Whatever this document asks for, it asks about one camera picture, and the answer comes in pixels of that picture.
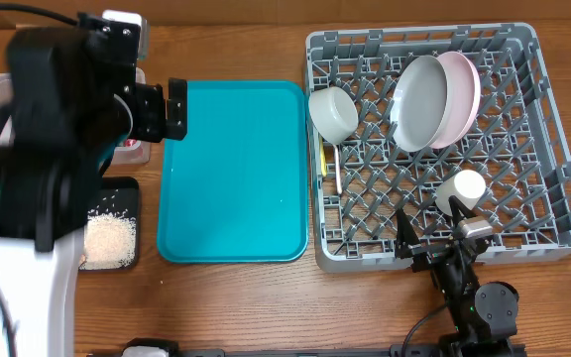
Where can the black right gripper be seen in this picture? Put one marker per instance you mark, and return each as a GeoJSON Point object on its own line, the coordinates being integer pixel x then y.
{"type": "Point", "coordinates": [405, 238]}

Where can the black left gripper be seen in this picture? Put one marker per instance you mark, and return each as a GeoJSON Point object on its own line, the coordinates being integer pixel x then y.
{"type": "Point", "coordinates": [151, 129]}

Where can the red candy wrapper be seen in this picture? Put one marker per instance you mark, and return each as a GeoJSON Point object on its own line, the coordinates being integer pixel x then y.
{"type": "Point", "coordinates": [130, 143]}

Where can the white paper cup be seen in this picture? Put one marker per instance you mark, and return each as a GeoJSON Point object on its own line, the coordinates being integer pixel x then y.
{"type": "Point", "coordinates": [468, 186]}

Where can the pink plastic fork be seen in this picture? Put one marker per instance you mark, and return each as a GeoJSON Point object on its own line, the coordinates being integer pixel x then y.
{"type": "Point", "coordinates": [338, 179]}

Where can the grey round plate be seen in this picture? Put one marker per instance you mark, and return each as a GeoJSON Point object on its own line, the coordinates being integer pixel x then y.
{"type": "Point", "coordinates": [421, 103]}

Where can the yellow plastic spoon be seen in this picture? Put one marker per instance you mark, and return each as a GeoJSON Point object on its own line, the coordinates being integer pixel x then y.
{"type": "Point", "coordinates": [322, 159]}

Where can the pink round plate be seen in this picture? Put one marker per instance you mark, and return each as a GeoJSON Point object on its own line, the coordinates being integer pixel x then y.
{"type": "Point", "coordinates": [463, 99]}

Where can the grey bowl of rice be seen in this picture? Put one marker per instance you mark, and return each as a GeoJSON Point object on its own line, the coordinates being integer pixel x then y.
{"type": "Point", "coordinates": [333, 114]}

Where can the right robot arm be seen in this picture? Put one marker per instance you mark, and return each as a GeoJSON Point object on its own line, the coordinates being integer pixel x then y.
{"type": "Point", "coordinates": [484, 315]}

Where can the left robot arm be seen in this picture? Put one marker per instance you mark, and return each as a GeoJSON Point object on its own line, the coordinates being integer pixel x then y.
{"type": "Point", "coordinates": [75, 99]}

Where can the grey dishwasher rack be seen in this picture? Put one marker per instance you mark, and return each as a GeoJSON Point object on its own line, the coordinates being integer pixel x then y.
{"type": "Point", "coordinates": [517, 144]}

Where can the black plastic bin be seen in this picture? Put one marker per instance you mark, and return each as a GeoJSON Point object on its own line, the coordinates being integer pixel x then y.
{"type": "Point", "coordinates": [122, 193]}

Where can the teal plastic tray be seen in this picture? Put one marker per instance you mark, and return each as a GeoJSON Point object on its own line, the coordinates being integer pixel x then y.
{"type": "Point", "coordinates": [234, 189]}

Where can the spilled white rice pile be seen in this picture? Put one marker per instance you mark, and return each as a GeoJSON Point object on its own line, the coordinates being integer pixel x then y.
{"type": "Point", "coordinates": [109, 240]}

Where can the clear plastic bin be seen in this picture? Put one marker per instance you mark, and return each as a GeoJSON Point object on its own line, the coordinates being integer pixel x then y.
{"type": "Point", "coordinates": [139, 154]}

